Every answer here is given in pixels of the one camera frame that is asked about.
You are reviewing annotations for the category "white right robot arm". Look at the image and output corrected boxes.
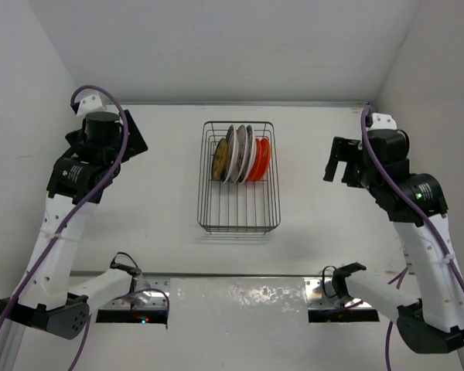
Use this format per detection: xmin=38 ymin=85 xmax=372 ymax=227
xmin=322 ymin=106 xmax=464 ymax=354

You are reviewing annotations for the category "white floral plate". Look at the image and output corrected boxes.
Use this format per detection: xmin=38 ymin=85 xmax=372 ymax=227
xmin=229 ymin=124 xmax=247 ymax=183

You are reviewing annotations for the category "dark rimmed white plate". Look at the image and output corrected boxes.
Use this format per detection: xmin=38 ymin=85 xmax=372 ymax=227
xmin=238 ymin=124 xmax=257 ymax=183

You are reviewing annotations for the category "orange plate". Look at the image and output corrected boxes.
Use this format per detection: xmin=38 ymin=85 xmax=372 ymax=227
xmin=247 ymin=138 xmax=270 ymax=181
xmin=254 ymin=138 xmax=271 ymax=181

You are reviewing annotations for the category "teal rimmed plate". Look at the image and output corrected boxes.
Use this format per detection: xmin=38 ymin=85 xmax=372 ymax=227
xmin=220 ymin=124 xmax=237 ymax=182

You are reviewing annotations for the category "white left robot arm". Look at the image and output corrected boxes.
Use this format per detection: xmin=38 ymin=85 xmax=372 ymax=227
xmin=0 ymin=85 xmax=148 ymax=339

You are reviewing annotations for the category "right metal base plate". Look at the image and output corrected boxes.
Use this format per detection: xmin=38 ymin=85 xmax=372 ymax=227
xmin=304 ymin=276 xmax=373 ymax=311

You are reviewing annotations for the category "wire dish rack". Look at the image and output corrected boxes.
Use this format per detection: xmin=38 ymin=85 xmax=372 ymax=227
xmin=196 ymin=121 xmax=281 ymax=234

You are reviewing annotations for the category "metal base plate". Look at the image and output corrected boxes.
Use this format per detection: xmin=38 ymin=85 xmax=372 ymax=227
xmin=101 ymin=275 xmax=171 ymax=311
xmin=304 ymin=276 xmax=373 ymax=311

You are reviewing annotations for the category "yellow patterned plate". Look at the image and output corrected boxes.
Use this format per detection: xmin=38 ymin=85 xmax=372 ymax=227
xmin=210 ymin=138 xmax=228 ymax=181

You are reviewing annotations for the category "orange plate in rack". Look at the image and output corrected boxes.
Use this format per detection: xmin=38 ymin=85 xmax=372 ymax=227
xmin=247 ymin=138 xmax=270 ymax=181

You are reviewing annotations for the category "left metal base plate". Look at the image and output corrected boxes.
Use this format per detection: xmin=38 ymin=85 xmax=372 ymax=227
xmin=101 ymin=275 xmax=171 ymax=311

